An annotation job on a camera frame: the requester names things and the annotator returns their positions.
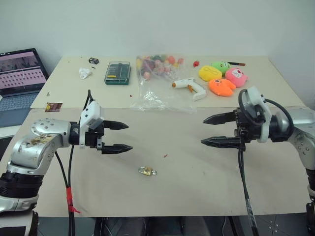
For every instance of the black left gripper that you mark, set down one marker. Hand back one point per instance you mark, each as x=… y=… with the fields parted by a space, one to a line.
x=93 y=140

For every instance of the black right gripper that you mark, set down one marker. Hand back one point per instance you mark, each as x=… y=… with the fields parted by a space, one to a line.
x=246 y=129

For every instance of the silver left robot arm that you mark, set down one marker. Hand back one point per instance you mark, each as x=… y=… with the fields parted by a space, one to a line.
x=37 y=147

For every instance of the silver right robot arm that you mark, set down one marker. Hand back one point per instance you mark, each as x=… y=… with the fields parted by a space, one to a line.
x=300 y=127

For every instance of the orange plush toy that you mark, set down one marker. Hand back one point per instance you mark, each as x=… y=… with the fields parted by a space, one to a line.
x=221 y=87

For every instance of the small brass padlock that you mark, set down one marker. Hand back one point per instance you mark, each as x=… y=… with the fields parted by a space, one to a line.
x=145 y=171

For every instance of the white hot glue gun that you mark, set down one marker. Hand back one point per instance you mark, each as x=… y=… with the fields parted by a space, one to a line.
x=189 y=84

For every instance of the pink plush toy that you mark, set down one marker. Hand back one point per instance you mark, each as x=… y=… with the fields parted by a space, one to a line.
x=236 y=76

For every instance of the yellow plush toy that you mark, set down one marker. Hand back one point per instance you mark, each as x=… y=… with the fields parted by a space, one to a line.
x=209 y=73

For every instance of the green screwdriver bit case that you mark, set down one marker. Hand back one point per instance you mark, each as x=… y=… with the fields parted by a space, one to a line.
x=117 y=73

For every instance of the green plush toy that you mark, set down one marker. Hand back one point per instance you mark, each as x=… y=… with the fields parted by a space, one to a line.
x=220 y=66

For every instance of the clear bag of colourful balls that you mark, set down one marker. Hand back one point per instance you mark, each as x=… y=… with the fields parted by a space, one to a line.
x=157 y=81

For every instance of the black and orange pen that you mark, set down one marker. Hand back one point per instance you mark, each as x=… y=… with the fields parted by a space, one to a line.
x=236 y=63

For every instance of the red foil packet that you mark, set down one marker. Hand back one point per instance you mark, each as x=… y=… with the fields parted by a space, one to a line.
x=54 y=107

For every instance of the crumpled white tissue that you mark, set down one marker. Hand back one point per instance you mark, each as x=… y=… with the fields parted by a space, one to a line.
x=85 y=73

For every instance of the small red toy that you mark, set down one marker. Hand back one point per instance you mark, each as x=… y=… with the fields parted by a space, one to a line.
x=195 y=63

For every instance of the small black box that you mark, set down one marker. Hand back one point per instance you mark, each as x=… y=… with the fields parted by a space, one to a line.
x=93 y=60

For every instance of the open grey laptop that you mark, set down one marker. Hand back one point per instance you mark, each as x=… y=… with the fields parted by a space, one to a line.
x=19 y=73

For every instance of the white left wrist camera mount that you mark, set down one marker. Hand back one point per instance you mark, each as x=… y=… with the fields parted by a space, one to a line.
x=92 y=111

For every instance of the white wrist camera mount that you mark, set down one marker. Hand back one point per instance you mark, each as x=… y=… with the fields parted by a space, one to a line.
x=92 y=111
x=253 y=94

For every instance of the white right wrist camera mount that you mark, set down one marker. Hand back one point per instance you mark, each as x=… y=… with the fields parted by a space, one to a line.
x=253 y=94

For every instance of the black base plate with screws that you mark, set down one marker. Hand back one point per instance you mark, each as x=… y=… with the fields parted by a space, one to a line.
x=278 y=225

